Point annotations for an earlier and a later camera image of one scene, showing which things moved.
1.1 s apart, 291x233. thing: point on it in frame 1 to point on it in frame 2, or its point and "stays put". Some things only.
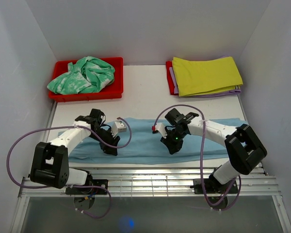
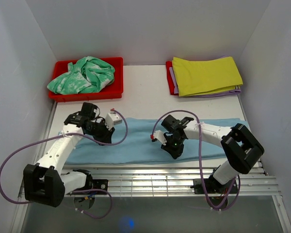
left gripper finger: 108,149 to 106,138
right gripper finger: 173,147 to 175,154
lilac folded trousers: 215,94 stays put
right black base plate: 213,187 stays put
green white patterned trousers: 88,74 stays put
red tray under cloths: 169,64 stays put
